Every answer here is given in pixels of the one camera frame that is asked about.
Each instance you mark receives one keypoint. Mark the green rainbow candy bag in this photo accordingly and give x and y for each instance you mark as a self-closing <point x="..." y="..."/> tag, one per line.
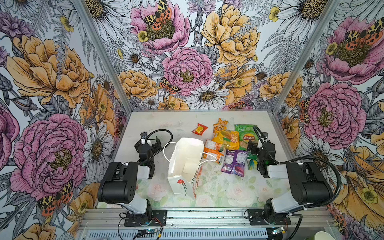
<point x="252" y="161"/>

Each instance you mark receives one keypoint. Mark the green circuit board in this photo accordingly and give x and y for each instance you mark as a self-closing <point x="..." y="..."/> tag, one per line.
<point x="280" y="230"/>
<point x="146" y="232"/>

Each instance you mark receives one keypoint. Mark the green circuit board right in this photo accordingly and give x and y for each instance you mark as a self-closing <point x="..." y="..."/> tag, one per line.
<point x="280" y="230"/>

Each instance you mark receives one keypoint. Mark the white ventilated cable duct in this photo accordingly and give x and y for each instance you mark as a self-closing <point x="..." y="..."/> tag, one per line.
<point x="180" y="234"/>

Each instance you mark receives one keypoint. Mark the white paper gift bag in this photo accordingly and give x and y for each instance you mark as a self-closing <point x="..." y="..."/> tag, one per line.
<point x="185" y="166"/>

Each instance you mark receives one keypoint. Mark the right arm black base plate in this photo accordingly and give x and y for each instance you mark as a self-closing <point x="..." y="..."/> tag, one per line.
<point x="257" y="217"/>

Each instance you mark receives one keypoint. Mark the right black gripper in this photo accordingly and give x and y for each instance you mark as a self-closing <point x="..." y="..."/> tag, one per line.
<point x="261" y="139"/>

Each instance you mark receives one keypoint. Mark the white round bowl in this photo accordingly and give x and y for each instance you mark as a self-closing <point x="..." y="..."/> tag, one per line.
<point x="321" y="235"/>

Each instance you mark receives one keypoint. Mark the green Lays chips bag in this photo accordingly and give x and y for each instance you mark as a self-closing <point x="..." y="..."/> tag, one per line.
<point x="246" y="135"/>

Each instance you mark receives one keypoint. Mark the yellow mango snack bag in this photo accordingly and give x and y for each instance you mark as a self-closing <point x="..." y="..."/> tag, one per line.
<point x="230" y="139"/>

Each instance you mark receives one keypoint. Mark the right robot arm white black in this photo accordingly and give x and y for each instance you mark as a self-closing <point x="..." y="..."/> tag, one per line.
<point x="308" y="186"/>

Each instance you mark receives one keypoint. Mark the green circuit board left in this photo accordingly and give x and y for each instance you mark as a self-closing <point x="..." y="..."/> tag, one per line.
<point x="146" y="232"/>

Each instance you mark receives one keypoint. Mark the small red snack packet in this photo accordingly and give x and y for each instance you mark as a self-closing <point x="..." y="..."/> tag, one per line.
<point x="200" y="129"/>

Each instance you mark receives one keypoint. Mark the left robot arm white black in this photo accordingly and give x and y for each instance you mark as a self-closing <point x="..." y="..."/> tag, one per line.
<point x="118" y="185"/>

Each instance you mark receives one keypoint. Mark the purple snack bag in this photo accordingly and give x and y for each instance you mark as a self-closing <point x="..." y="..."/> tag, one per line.
<point x="234" y="162"/>

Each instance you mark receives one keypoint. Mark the orange white snack bag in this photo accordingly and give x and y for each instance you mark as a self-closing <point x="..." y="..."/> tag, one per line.
<point x="214" y="151"/>

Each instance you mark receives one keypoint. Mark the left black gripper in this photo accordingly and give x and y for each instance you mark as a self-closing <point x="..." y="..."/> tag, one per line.
<point x="144" y="138"/>

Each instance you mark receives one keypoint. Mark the small orange snack packet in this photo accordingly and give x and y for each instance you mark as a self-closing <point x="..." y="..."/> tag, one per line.
<point x="221" y="125"/>

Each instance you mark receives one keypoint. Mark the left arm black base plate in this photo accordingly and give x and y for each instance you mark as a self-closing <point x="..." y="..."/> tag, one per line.
<point x="153" y="218"/>

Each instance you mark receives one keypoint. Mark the aluminium frame rail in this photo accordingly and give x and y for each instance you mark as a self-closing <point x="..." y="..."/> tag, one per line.
<point x="197" y="218"/>

